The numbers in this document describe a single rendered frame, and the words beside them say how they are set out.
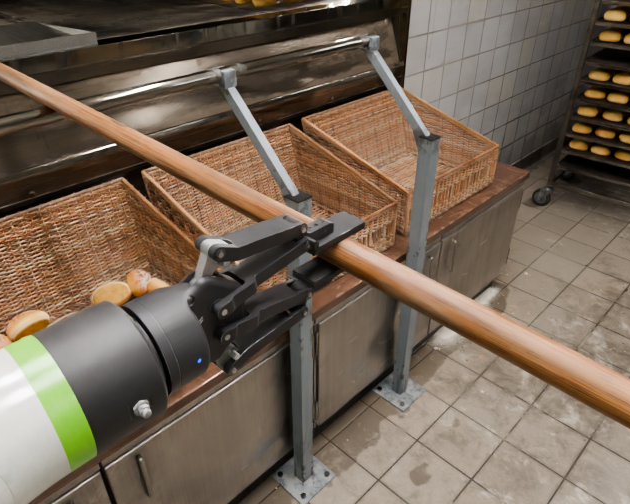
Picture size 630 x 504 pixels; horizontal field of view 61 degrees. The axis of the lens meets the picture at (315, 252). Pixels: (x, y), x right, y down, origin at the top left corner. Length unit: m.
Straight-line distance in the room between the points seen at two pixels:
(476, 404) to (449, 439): 0.19
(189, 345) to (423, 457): 1.49
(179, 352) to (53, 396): 0.08
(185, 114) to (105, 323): 1.24
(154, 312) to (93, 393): 0.07
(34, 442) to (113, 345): 0.07
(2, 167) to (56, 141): 0.13
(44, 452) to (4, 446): 0.02
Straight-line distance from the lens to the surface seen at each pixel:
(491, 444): 1.91
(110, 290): 1.44
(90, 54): 1.44
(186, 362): 0.39
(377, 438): 1.85
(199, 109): 1.61
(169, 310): 0.39
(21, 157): 1.41
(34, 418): 0.36
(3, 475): 0.36
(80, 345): 0.37
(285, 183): 1.11
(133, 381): 0.37
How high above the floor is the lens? 1.45
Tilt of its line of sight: 33 degrees down
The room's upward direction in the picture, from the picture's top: straight up
